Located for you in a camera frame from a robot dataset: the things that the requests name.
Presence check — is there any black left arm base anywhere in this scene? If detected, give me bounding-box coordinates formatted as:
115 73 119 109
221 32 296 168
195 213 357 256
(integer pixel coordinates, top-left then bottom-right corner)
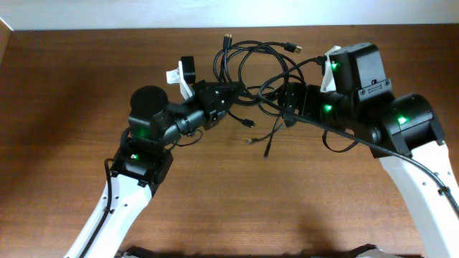
115 246 161 258

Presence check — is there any black cable bundle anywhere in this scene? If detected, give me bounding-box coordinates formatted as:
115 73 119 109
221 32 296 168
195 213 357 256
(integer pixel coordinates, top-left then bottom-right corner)
212 34 306 158

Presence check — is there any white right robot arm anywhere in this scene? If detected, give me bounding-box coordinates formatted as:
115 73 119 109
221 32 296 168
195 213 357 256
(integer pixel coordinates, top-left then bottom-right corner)
279 42 458 257

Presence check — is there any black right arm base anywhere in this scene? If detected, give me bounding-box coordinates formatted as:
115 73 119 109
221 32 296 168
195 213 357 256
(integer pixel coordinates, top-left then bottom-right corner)
343 244 392 258

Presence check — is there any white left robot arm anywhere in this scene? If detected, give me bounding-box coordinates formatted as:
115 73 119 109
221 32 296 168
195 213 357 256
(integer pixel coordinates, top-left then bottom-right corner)
66 80 246 257

